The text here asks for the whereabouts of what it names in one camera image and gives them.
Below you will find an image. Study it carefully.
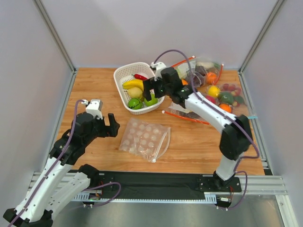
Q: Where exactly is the clear dotted zip bag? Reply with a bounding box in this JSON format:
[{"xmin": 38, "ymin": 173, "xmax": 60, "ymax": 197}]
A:
[{"xmin": 119, "ymin": 118, "xmax": 171, "ymax": 163}]

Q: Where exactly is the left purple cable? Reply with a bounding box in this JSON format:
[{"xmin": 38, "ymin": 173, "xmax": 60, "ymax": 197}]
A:
[{"xmin": 7, "ymin": 99, "xmax": 89, "ymax": 227}]

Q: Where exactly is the slotted cable duct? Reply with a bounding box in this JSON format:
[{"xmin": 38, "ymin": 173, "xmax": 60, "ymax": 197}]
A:
[{"xmin": 73, "ymin": 191, "xmax": 218, "ymax": 203}]

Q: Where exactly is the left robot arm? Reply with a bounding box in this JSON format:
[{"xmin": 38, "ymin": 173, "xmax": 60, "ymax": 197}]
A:
[{"xmin": 3, "ymin": 113, "xmax": 120, "ymax": 227}]

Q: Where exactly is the red fake chili pepper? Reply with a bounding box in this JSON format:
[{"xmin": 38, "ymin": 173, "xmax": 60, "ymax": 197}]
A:
[{"xmin": 133, "ymin": 74, "xmax": 147, "ymax": 81}]

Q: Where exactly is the middle zip bag red seal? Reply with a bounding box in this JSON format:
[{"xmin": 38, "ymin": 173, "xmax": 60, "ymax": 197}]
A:
[{"xmin": 162, "ymin": 102, "xmax": 210, "ymax": 125}]

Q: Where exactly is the back zip bag red seal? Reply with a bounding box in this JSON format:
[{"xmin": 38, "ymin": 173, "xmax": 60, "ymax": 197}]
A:
[{"xmin": 172, "ymin": 56, "xmax": 224, "ymax": 87}]

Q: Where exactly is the zip bag red seal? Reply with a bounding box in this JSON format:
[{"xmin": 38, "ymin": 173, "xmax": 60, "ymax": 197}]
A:
[
  {"xmin": 162, "ymin": 102, "xmax": 210, "ymax": 125},
  {"xmin": 172, "ymin": 56, "xmax": 224, "ymax": 87}
]

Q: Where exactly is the green fake fruit black stripe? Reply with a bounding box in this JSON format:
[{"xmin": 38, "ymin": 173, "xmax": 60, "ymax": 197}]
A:
[{"xmin": 128, "ymin": 98, "xmax": 143, "ymax": 110}]

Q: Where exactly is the purple cable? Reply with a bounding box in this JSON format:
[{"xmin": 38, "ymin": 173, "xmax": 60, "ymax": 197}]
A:
[
  {"xmin": 7, "ymin": 99, "xmax": 89, "ymax": 227},
  {"xmin": 153, "ymin": 49, "xmax": 260, "ymax": 173}
]

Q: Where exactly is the loose orange fake fruit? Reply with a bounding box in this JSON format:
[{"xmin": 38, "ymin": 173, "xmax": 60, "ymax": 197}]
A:
[{"xmin": 181, "ymin": 79, "xmax": 188, "ymax": 85}]

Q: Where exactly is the green fake apple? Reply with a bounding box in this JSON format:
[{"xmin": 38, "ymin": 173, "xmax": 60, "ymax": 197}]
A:
[{"xmin": 144, "ymin": 93, "xmax": 158, "ymax": 106}]

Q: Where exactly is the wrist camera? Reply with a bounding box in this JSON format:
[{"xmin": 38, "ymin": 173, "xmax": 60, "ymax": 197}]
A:
[
  {"xmin": 86, "ymin": 99, "xmax": 103, "ymax": 120},
  {"xmin": 150, "ymin": 62, "xmax": 167, "ymax": 81}
]

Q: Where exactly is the yellow fake pear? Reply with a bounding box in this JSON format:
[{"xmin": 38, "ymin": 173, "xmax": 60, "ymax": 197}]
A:
[{"xmin": 127, "ymin": 87, "xmax": 143, "ymax": 99}]

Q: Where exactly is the white perforated plastic basket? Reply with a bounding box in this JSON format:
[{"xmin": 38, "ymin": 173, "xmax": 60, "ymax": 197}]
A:
[{"xmin": 113, "ymin": 62, "xmax": 164, "ymax": 115}]

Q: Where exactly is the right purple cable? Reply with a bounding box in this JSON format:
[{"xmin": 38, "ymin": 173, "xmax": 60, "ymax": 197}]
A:
[{"xmin": 153, "ymin": 49, "xmax": 260, "ymax": 173}]

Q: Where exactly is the right zip bag blue seal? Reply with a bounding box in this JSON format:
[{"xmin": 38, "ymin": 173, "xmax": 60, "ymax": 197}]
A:
[{"xmin": 205, "ymin": 82, "xmax": 258, "ymax": 120}]

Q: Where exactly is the yellow fake banana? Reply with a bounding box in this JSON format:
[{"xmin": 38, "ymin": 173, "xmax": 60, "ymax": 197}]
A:
[{"xmin": 122, "ymin": 79, "xmax": 144, "ymax": 91}]

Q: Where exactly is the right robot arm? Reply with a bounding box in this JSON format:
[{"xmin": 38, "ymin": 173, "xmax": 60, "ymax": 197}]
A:
[{"xmin": 143, "ymin": 67, "xmax": 253, "ymax": 186}]

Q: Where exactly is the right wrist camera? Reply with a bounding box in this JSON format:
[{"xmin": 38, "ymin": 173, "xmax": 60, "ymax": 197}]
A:
[{"xmin": 150, "ymin": 62, "xmax": 167, "ymax": 81}]

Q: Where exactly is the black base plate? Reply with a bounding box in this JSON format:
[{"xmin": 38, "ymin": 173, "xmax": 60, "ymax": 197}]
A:
[{"xmin": 88, "ymin": 171, "xmax": 242, "ymax": 201}]

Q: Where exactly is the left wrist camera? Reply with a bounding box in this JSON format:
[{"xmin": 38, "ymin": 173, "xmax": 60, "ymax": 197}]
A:
[{"xmin": 86, "ymin": 99, "xmax": 103, "ymax": 120}]

